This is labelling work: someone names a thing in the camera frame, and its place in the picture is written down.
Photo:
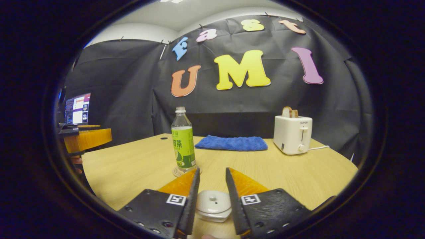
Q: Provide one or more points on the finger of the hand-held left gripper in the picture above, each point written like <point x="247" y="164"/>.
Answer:
<point x="69" y="131"/>
<point x="89" y="139"/>

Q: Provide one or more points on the white toaster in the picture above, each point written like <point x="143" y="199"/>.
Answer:
<point x="292" y="134"/>

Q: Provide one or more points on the green label water bottle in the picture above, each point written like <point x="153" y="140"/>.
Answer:
<point x="182" y="146"/>

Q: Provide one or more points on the toast slice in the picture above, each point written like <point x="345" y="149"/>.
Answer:
<point x="287" y="112"/>

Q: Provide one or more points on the blue towel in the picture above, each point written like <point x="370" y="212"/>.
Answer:
<point x="232" y="143"/>

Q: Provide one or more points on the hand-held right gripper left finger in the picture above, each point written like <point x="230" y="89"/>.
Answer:
<point x="192" y="205"/>

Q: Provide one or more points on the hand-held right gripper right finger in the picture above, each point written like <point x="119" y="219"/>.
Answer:
<point x="234" y="205"/>

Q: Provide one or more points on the white teacup lid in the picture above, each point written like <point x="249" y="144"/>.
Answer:
<point x="212" y="202"/>

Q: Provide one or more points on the computer monitor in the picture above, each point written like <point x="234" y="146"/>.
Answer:
<point x="78" y="109"/>

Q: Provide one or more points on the white floral teacup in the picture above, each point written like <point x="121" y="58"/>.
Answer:
<point x="214" y="218"/>

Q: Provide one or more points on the ceiling light panel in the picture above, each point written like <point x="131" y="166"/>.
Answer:
<point x="172" y="1"/>

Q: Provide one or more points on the round wooden coaster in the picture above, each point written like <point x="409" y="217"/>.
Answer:
<point x="176" y="172"/>

